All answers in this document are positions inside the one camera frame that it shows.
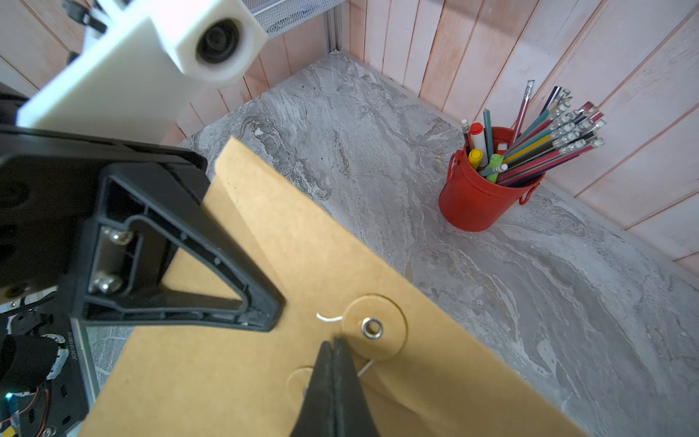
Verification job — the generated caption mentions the red metal pen bucket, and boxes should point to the red metal pen bucket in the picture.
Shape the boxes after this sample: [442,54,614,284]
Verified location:
[439,149,544,232]

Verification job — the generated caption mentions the white wire mesh shelf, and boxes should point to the white wire mesh shelf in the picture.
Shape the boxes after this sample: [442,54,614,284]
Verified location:
[243,0,342,38]

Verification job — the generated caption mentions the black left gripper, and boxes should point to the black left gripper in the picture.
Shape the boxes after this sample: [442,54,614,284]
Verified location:
[1,125,285,332]

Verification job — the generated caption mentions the brown kraft file bag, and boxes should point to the brown kraft file bag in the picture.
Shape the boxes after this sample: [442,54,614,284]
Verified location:
[80,138,582,436]

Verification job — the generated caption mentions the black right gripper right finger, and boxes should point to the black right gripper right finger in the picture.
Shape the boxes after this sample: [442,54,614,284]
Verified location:
[332,337,380,437]

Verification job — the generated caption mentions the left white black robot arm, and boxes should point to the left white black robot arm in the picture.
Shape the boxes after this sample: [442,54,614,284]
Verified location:
[1,125,284,436]

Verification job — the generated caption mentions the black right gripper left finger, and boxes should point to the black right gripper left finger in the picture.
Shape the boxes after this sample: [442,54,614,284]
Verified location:
[291,342,335,437]

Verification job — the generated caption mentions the white bag string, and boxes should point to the white bag string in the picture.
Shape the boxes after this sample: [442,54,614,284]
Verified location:
[315,310,378,379]

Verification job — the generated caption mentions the bundle of pens and pencils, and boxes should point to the bundle of pens and pencils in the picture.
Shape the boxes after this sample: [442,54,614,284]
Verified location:
[450,79,606,189]

